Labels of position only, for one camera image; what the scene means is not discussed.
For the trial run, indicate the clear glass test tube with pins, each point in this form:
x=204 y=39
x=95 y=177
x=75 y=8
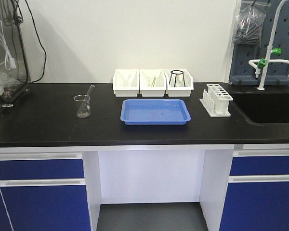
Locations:
x=84 y=109

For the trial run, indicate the white test tube rack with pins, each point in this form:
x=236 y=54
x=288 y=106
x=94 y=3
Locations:
x=216 y=100

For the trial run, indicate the grey pegboard drying rack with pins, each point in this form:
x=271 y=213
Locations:
x=267 y=63

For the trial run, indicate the blue plastic tray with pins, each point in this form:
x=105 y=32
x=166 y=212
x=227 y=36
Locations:
x=154 y=112

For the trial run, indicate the middle white storage bin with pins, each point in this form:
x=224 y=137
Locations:
x=157 y=91

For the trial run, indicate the white storage bin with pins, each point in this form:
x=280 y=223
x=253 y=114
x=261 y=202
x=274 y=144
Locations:
x=157 y=91
x=130 y=91
x=182 y=91

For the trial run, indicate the small beaker in middle bin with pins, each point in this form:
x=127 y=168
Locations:
x=150 y=79

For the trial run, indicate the glassware in left bin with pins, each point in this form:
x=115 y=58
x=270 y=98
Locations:
x=125 y=81

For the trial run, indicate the glassware in bin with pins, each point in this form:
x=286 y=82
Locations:
x=125 y=81
x=177 y=81

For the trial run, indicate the left white storage bin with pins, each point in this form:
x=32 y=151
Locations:
x=130 y=91

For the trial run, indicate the right white storage bin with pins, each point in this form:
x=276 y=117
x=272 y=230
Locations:
x=182 y=91

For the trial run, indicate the glassware in right bin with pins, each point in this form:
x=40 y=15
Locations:
x=177 y=81

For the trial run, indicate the clear glass beaker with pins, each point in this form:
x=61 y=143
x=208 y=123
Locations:
x=77 y=100

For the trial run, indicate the blue left cabinet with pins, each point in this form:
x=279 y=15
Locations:
x=43 y=192

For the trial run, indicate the blue cabinet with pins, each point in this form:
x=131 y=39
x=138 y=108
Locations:
x=43 y=192
x=257 y=196

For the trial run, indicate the black sink basin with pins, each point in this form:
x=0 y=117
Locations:
x=264 y=107

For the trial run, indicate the plastic bag of pegs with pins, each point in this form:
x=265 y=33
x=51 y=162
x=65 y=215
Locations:
x=249 y=23

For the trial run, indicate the blue right cabinet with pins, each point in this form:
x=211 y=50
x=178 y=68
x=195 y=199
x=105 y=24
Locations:
x=257 y=196

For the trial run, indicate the black wire tripod stand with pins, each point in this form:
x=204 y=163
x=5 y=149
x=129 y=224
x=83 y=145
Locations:
x=176 y=73

